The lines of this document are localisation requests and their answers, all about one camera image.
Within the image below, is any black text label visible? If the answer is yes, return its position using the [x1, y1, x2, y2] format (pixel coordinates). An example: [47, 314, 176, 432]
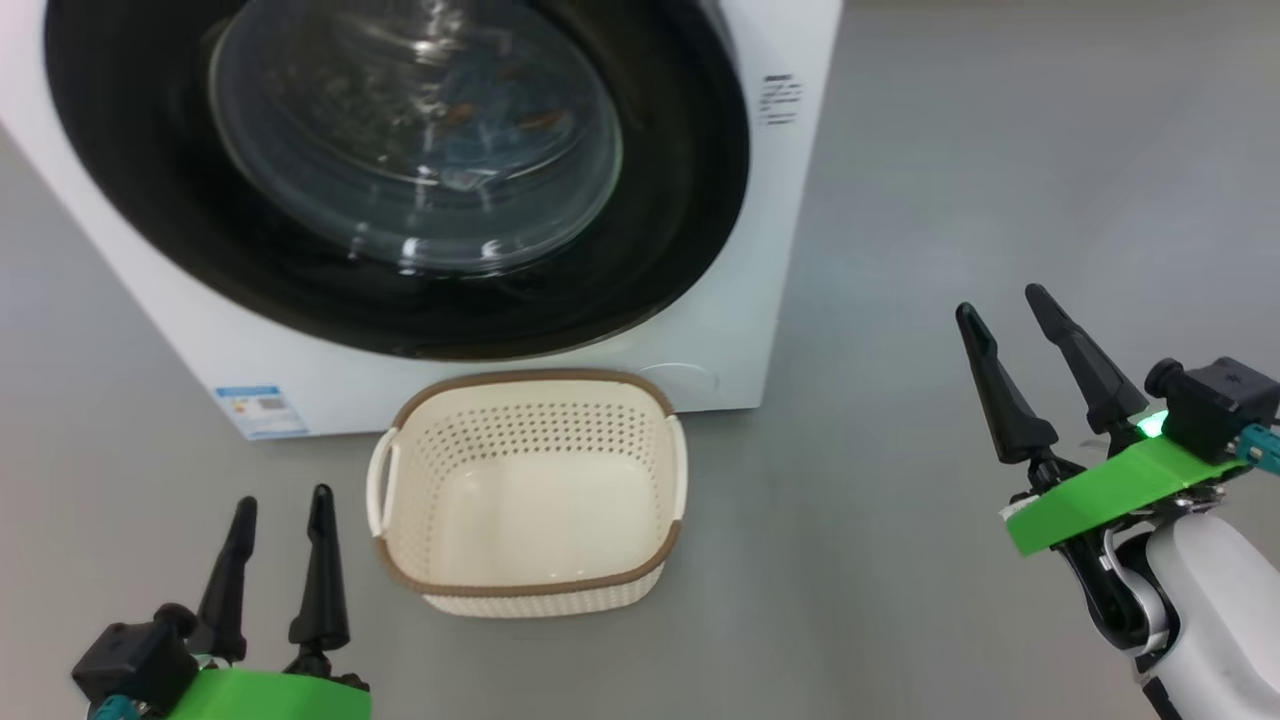
[762, 73, 804, 128]

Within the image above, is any blue printed garment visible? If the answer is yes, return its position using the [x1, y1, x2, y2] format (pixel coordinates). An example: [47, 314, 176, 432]
[425, 90, 573, 191]

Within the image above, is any teal right camera connector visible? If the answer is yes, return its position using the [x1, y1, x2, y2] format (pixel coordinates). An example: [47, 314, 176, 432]
[1238, 423, 1280, 476]

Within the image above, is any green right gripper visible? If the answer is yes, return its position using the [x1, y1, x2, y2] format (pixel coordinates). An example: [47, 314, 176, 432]
[955, 284, 1246, 556]

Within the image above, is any steel washing machine drum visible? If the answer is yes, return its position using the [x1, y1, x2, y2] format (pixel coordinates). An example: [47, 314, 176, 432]
[215, 0, 619, 266]

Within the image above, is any cream perforated laundry basket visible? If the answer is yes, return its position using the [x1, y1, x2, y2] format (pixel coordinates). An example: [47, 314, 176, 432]
[366, 368, 688, 618]

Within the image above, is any white front-load washing machine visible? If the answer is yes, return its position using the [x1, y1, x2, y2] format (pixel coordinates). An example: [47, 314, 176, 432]
[0, 0, 843, 441]

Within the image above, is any round white filter cover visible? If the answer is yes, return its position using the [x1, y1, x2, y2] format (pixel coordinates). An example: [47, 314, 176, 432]
[640, 362, 719, 397]

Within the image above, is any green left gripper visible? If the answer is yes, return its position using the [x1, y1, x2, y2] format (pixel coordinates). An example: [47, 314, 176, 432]
[165, 485, 373, 720]

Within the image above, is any blue energy label sticker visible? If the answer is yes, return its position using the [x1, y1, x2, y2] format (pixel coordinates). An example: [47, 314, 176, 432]
[215, 385, 309, 439]

